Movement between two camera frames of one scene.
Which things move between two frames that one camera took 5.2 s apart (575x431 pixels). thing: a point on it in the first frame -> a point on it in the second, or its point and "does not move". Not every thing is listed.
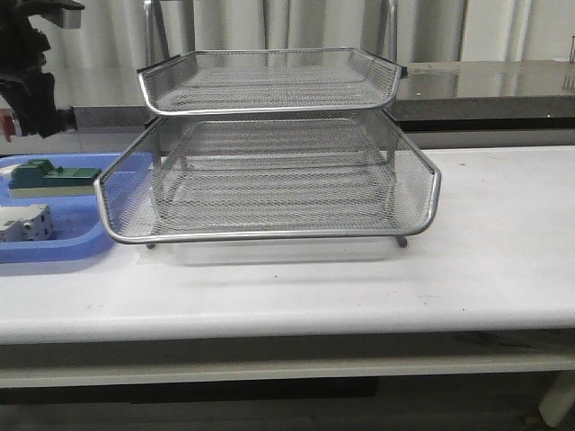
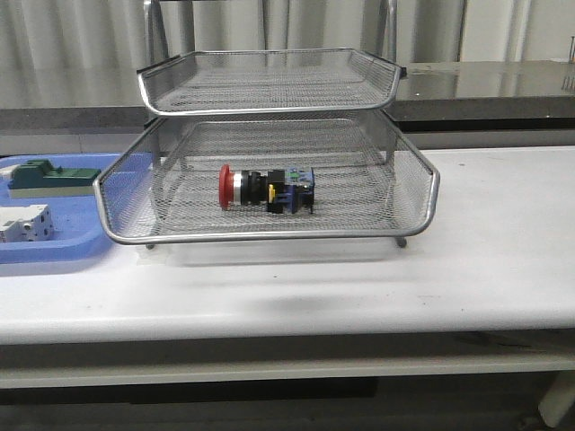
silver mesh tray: x=193 y=180 does not move
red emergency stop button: x=9 y=128 -> x=280 y=191
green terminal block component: x=39 y=179 does not move
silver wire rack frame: x=268 y=145 does not move
